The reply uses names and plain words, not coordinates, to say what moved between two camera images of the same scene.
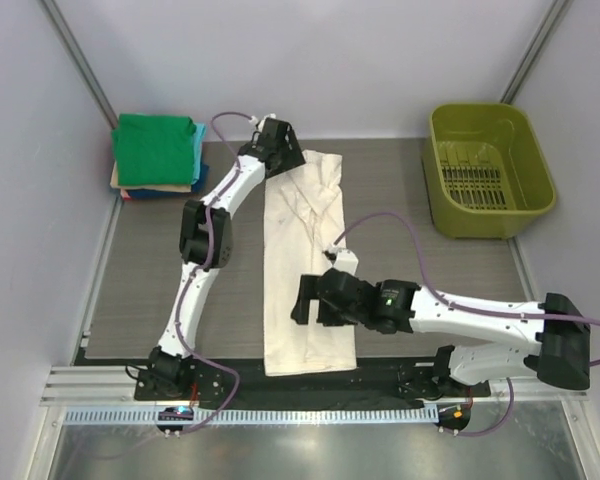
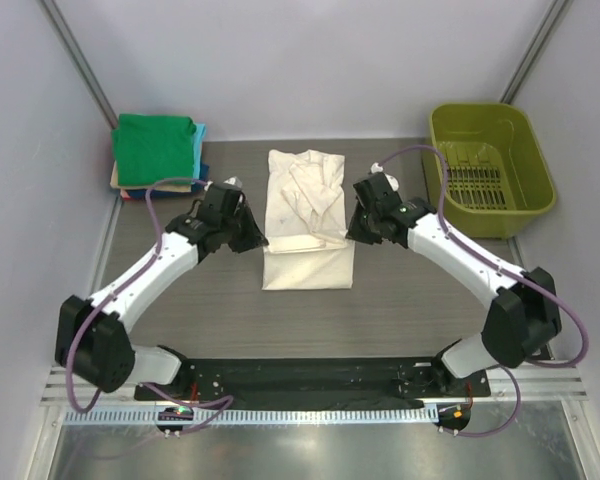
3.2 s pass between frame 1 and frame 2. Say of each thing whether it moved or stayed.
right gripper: moved
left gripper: moved
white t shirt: moved
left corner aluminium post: stayed
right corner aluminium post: stayed
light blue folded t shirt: stayed
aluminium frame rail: stayed
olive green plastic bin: stayed
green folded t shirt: stayed
